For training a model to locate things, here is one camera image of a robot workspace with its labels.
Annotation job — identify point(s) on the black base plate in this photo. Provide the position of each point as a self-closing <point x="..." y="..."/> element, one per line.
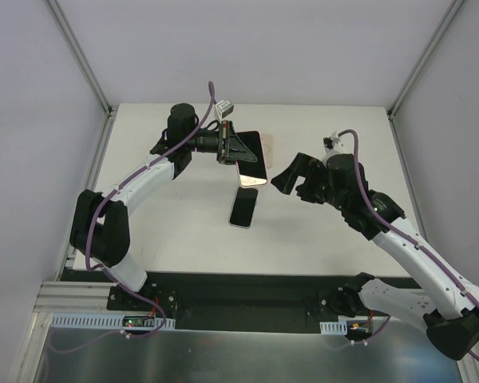
<point x="288" y="304"/>

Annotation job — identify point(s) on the right white cable duct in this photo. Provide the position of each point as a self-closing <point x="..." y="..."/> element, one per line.
<point x="339" y="328"/>

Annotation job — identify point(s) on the left white cable duct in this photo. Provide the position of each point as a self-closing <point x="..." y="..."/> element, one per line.
<point x="110" y="322"/>

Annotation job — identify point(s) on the right aluminium frame post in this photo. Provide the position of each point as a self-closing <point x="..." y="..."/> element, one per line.
<point x="442" y="28"/>

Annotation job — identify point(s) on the aluminium frame post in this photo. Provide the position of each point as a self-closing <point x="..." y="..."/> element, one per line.
<point x="82" y="62"/>
<point x="442" y="28"/>

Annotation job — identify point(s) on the black phone clear case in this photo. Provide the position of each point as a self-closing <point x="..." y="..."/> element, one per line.
<point x="243" y="207"/>

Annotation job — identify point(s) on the left aluminium frame post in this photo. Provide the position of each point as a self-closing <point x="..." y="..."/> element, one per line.
<point x="82" y="62"/>

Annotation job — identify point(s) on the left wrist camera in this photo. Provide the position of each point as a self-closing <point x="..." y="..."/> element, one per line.
<point x="223" y="109"/>

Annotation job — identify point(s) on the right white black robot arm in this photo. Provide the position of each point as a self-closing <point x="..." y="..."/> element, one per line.
<point x="449" y="312"/>

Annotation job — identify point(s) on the beige phone case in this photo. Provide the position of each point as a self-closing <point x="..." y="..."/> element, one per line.
<point x="267" y="143"/>

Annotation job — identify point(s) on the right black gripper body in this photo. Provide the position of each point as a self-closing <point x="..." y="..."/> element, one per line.
<point x="309" y="182"/>

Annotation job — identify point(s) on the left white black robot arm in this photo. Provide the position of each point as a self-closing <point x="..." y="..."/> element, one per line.
<point x="100" y="227"/>

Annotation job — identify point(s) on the white cable duct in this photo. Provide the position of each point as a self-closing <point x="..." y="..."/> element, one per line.
<point x="110" y="322"/>
<point x="339" y="328"/>

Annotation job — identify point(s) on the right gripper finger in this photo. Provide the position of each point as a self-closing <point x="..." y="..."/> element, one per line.
<point x="301" y="164"/>
<point x="285" y="181"/>

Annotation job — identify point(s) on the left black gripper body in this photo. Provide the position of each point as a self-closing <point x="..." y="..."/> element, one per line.
<point x="224" y="143"/>

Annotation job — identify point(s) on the pink phone case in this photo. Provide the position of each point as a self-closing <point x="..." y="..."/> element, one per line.
<point x="252" y="174"/>

